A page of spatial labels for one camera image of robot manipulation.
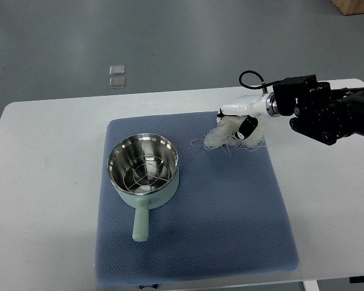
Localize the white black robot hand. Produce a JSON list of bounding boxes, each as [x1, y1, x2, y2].
[[217, 93, 280, 140]]

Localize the white vermicelli noodle bundle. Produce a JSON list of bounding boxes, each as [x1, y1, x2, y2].
[[190, 116, 266, 155]]

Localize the mint green steel pot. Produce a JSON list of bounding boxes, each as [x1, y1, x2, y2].
[[107, 133, 180, 243]]

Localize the blue quilted mat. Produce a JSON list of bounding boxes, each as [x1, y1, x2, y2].
[[95, 112, 299, 287]]

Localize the wooden box corner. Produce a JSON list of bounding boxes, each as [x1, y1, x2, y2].
[[331, 0, 364, 16]]

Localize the upper floor metal plate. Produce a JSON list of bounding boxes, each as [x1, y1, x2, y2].
[[109, 64, 125, 76]]

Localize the white table leg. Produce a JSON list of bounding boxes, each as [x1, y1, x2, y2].
[[303, 280, 320, 291]]

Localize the black table control panel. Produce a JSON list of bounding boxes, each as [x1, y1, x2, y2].
[[349, 276, 364, 284]]

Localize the blue label under mat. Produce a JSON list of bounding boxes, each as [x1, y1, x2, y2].
[[139, 284, 158, 290]]

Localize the black cable loop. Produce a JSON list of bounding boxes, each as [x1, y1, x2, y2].
[[238, 70, 275, 95]]

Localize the wire steaming rack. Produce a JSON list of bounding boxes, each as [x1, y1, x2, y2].
[[122, 155, 172, 195]]

